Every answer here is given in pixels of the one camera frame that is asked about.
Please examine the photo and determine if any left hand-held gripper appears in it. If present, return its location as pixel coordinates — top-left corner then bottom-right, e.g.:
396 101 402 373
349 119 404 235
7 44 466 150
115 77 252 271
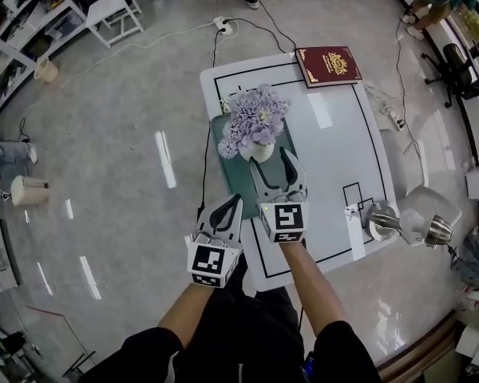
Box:
184 194 244 291

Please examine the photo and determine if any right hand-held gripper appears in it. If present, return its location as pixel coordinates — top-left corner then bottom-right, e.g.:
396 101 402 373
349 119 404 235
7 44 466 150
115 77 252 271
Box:
247 146 311 245

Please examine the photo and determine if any green glass tray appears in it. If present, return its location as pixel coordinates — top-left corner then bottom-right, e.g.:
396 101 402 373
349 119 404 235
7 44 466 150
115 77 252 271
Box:
208 113 305 221

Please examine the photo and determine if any purple potted flower white pot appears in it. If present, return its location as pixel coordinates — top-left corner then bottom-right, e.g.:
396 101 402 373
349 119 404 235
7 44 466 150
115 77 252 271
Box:
216 83 292 164

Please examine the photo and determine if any person's right forearm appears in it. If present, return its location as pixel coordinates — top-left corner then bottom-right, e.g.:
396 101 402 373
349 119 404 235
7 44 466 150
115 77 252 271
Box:
279 240 349 335

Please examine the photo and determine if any person's left forearm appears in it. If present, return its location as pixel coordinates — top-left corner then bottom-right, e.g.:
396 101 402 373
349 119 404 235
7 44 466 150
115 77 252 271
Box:
156 280 225 351

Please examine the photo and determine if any silver desk lamp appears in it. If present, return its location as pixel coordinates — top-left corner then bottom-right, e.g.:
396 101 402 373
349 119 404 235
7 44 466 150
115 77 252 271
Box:
366 199 453 250

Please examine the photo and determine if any dark red ornate book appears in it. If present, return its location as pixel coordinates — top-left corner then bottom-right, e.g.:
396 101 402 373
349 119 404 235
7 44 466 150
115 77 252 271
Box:
294 45 364 90

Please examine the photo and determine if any person's black clothing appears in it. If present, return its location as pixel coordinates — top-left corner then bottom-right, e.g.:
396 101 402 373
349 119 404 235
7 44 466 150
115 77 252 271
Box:
79 251 381 383

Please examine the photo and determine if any white power strip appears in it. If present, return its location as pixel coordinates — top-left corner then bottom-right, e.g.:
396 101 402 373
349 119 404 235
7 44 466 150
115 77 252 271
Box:
378 105 406 132
212 15 235 36

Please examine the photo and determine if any black office chair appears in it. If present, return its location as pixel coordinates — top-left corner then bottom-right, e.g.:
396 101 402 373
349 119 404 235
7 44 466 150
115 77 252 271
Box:
420 42 479 109

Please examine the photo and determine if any clear plastic bag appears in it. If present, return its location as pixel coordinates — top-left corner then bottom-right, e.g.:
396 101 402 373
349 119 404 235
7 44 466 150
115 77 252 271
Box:
450 229 479 291

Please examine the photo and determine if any white wooden stool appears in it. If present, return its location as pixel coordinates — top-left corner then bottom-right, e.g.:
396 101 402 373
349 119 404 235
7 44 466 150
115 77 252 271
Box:
85 0 145 49

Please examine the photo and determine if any white cardboard box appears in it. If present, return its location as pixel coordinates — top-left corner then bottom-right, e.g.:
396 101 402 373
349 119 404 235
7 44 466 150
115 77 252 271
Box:
453 324 479 371

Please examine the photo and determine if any white shelf unit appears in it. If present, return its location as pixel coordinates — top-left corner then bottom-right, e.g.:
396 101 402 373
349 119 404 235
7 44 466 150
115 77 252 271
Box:
0 0 89 124

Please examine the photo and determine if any black cable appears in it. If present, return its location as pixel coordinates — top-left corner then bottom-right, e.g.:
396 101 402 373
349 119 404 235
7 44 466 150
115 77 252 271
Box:
212 0 297 68
394 9 429 151

